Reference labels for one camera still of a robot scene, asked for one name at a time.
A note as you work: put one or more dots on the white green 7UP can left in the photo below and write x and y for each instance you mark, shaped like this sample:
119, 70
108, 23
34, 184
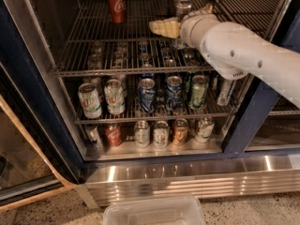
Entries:
88, 96

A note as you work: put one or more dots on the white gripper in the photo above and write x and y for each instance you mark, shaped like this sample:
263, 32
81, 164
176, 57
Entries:
187, 28

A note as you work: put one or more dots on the middle wire shelf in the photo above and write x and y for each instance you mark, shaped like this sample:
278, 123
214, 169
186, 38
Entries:
210, 107

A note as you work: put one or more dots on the silver blue Red Bull can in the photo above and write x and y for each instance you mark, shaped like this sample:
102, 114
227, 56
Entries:
181, 9

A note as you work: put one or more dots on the orange brown can bottom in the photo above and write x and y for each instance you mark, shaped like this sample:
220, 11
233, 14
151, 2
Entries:
180, 131

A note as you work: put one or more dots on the open glass fridge door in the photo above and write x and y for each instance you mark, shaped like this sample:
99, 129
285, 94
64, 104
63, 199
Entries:
28, 172

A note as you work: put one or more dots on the blue fridge centre post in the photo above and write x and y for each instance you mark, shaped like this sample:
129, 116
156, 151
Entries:
258, 102

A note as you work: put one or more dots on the white green 7up can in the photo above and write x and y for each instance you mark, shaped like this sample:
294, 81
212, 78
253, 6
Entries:
114, 96
88, 96

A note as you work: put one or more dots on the green soda can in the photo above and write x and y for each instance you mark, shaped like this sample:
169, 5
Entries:
197, 92

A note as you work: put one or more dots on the blue pepsi can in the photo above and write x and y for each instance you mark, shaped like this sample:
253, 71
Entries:
173, 92
147, 94

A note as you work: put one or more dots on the stainless steel fridge base grille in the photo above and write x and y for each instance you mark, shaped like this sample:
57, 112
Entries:
202, 179

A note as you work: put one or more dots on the red Coca-Cola can top shelf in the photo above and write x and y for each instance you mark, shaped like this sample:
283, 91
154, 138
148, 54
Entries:
117, 10

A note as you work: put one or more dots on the blue Pepsi can left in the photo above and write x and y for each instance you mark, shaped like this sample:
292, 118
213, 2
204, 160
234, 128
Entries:
147, 94

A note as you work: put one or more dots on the red Coca-Cola can bottom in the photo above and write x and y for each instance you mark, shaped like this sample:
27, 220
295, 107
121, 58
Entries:
113, 134

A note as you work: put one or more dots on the silver can middle shelf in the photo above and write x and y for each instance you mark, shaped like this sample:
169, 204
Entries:
225, 92

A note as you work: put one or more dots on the top wire shelf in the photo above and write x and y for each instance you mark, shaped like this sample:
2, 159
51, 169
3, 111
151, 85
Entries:
93, 37

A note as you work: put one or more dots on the wire shelf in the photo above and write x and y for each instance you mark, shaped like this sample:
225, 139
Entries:
210, 107
93, 37

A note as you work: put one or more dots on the clear plastic bin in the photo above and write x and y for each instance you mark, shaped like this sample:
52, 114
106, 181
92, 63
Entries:
178, 210

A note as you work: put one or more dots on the silver blue can bottom left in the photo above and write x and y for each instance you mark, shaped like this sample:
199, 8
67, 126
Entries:
93, 135

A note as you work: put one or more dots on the white red can bottom right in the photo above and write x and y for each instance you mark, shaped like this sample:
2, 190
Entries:
204, 129

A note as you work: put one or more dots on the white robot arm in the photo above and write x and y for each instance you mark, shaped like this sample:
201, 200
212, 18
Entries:
235, 51

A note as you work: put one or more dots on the blue Pepsi can right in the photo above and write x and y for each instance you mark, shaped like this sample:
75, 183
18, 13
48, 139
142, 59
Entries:
173, 92

